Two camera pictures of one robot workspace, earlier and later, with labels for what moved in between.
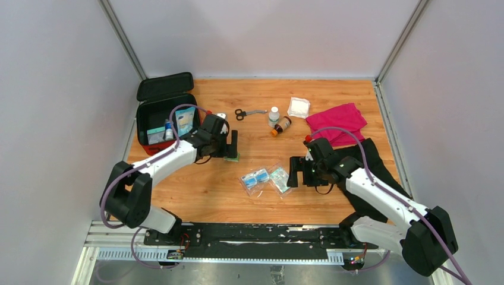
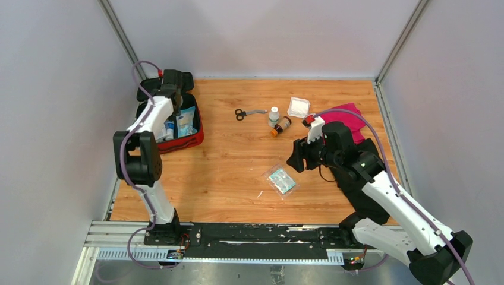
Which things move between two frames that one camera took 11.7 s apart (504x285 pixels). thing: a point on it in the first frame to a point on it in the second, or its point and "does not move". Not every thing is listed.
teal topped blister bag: (156, 135) does not move
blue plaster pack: (185, 120) does not move
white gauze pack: (299, 107) does not move
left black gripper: (231, 150) to (177, 112)
